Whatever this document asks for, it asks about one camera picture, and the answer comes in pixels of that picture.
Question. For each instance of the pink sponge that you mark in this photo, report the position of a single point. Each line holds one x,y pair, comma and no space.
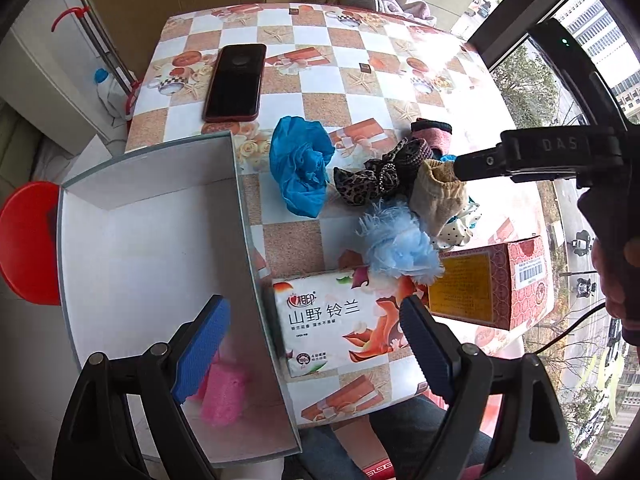
221,393

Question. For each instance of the floral tissue pack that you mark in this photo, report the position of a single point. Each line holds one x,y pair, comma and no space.
331,320

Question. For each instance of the person's right hand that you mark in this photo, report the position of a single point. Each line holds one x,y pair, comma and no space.
612,289

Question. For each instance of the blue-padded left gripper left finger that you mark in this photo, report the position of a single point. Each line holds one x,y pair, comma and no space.
193,347

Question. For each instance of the white bottle blue cap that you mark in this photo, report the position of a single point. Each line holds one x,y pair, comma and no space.
112,97

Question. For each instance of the light blue fluffy scrunchie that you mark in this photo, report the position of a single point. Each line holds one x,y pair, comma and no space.
395,244

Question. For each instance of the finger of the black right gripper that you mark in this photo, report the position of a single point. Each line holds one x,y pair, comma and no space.
485,164

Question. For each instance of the leopard print scrunchie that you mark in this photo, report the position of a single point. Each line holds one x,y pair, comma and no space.
386,177

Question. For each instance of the white cardboard storage box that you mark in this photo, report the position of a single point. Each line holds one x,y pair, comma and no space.
144,240

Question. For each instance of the red handled mop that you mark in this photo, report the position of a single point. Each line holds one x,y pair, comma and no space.
89,22

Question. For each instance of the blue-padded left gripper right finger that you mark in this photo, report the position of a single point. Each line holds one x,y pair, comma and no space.
433,345

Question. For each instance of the beige knit sock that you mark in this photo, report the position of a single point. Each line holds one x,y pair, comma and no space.
437,195

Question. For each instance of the cream polka dot scrunchie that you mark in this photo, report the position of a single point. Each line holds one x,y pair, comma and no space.
459,229

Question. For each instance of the blue cloth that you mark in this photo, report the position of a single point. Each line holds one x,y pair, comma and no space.
298,155

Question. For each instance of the red plastic stool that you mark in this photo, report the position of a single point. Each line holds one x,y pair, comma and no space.
28,242

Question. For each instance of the red yellow cardboard box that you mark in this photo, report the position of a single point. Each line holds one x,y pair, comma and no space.
501,286

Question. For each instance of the chair with piled clothes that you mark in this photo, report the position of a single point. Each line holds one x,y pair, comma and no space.
418,11

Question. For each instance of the pink red striped knit sock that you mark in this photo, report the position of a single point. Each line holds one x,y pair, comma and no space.
437,135

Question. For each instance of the black smartphone red case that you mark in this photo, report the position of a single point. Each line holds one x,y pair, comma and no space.
234,91

